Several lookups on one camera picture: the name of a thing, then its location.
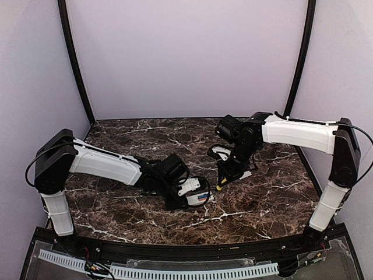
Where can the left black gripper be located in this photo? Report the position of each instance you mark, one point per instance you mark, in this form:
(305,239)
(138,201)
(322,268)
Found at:
(173,201)

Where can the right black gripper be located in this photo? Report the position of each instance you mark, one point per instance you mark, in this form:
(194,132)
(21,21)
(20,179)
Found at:
(233,171)

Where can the yellow handled screwdriver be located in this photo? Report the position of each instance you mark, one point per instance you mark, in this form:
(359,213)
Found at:
(222,182)

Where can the white battery cover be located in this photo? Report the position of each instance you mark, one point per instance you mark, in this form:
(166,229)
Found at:
(245,174)

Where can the white remote control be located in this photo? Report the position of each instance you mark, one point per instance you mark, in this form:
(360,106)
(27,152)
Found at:
(193,201)

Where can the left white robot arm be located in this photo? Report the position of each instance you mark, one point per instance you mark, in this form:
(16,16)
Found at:
(64,154)

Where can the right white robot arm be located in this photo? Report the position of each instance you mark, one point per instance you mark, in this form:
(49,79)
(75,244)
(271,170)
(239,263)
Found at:
(333,138)

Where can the blue red battery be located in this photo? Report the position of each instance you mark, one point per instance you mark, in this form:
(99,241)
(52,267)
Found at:
(204,197)

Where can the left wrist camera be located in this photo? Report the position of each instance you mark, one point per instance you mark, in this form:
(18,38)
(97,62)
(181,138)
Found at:
(173,167)

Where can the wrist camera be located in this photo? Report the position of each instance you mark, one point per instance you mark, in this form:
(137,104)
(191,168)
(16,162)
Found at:
(228,128)
(173,167)

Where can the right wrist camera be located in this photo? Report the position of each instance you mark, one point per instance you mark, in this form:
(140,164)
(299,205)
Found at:
(228,128)

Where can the black front rail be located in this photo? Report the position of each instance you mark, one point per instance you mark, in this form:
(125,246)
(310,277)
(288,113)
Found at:
(270,249)

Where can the white slotted cable duct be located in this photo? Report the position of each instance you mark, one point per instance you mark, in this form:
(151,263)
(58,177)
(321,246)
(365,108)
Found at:
(122,272)

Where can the right black frame post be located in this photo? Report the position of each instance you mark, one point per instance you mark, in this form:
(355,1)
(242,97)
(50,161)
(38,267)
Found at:
(306,36)

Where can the black frame post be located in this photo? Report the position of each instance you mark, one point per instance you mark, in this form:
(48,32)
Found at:
(306,36)
(66,28)

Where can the left black frame post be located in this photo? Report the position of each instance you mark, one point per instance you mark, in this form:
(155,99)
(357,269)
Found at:
(66,28)

